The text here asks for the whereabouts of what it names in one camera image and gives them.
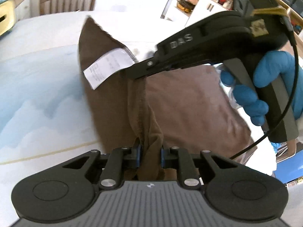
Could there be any brown t-shirt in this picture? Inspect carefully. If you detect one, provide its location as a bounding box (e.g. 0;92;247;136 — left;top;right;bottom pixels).
77;16;257;181

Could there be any blue gloved right hand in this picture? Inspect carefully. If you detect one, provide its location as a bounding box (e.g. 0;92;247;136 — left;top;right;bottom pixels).
220;51;302;126

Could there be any far wooden chair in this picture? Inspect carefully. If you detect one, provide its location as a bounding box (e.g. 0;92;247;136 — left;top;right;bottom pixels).
39;0;95;15

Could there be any wooden sideboard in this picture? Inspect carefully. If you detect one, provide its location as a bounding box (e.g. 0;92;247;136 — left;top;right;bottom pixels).
14;0;31;22

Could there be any yellow tissue box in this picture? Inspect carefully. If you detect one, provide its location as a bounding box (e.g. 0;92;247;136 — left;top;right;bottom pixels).
0;0;16;36

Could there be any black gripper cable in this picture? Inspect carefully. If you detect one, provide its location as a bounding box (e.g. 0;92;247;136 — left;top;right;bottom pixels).
228;16;300;160

